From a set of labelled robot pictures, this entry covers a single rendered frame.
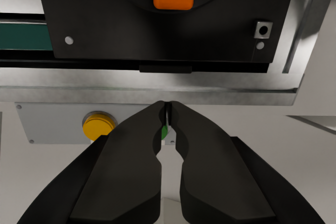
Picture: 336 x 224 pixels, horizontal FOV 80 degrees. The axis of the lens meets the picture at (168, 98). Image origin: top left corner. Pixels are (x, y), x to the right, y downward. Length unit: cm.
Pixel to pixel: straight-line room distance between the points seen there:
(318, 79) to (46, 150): 54
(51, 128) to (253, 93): 27
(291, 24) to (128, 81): 19
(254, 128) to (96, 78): 32
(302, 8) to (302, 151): 34
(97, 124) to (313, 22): 27
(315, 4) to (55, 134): 35
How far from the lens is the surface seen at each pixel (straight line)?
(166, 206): 55
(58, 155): 50
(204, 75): 25
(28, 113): 32
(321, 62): 44
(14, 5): 32
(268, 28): 23
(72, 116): 29
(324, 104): 49
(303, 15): 28
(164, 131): 27
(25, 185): 61
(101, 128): 28
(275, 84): 28
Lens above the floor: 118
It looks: 62 degrees down
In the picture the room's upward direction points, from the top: 177 degrees clockwise
